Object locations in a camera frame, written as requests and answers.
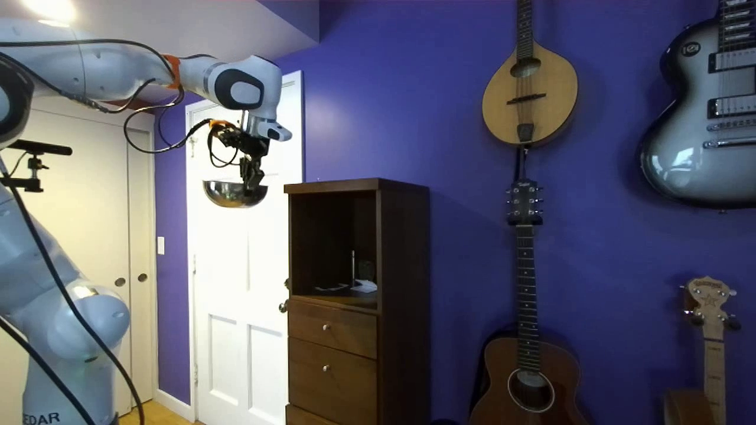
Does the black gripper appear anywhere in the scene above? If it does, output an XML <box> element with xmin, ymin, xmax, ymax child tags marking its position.
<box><xmin>235</xmin><ymin>130</ymin><xmax>274</xmax><ymax>195</ymax></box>

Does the shiny metal bowl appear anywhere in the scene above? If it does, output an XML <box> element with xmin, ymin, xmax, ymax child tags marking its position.
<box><xmin>200</xmin><ymin>176</ymin><xmax>272</xmax><ymax>210</ymax></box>

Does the orange band on arm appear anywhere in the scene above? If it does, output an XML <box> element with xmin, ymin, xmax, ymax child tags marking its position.
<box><xmin>160</xmin><ymin>52</ymin><xmax>189</xmax><ymax>89</ymax></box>

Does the brown wooden shelf cabinet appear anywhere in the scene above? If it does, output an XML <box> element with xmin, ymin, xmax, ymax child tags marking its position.
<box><xmin>282</xmin><ymin>176</ymin><xmax>433</xmax><ymax>425</ymax></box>

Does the white panel door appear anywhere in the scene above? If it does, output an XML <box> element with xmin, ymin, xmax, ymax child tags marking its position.
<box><xmin>185</xmin><ymin>68</ymin><xmax>308</xmax><ymax>425</ymax></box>

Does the cream closet double door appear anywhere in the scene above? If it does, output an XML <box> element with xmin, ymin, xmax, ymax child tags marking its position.
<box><xmin>0</xmin><ymin>91</ymin><xmax>160</xmax><ymax>421</ymax></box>

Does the small white object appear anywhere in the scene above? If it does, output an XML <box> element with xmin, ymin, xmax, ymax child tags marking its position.
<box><xmin>347</xmin><ymin>275</ymin><xmax>380</xmax><ymax>298</ymax></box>

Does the round ceiling light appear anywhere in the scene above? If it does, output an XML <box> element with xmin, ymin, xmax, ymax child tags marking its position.
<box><xmin>17</xmin><ymin>0</ymin><xmax>82</xmax><ymax>25</ymax></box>

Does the tan round mandolin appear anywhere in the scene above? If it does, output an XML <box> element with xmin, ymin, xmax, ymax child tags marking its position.
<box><xmin>480</xmin><ymin>0</ymin><xmax>581</xmax><ymax>149</ymax></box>

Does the brown acoustic guitar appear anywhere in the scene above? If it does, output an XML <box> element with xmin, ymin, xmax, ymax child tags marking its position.
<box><xmin>466</xmin><ymin>176</ymin><xmax>591</xmax><ymax>425</ymax></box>

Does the silver grey electric guitar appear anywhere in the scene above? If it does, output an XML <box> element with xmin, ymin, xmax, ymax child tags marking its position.
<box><xmin>635</xmin><ymin>0</ymin><xmax>756</xmax><ymax>210</ymax></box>

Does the light wood ukulele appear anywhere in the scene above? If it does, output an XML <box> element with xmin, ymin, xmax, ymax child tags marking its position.
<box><xmin>662</xmin><ymin>274</ymin><xmax>745</xmax><ymax>425</ymax></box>

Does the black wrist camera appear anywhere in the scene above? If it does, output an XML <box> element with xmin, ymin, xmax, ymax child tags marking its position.
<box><xmin>206</xmin><ymin>116</ymin><xmax>248</xmax><ymax>156</ymax></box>

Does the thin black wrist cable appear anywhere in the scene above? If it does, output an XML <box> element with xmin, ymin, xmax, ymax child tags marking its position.
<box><xmin>0</xmin><ymin>36</ymin><xmax>238</xmax><ymax>172</ymax></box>

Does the black camera on stand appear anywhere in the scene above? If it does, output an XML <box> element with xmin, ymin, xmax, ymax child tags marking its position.
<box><xmin>0</xmin><ymin>137</ymin><xmax>75</xmax><ymax>195</ymax></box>

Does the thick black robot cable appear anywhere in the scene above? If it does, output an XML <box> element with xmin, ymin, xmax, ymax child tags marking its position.
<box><xmin>0</xmin><ymin>160</ymin><xmax>150</xmax><ymax>425</ymax></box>

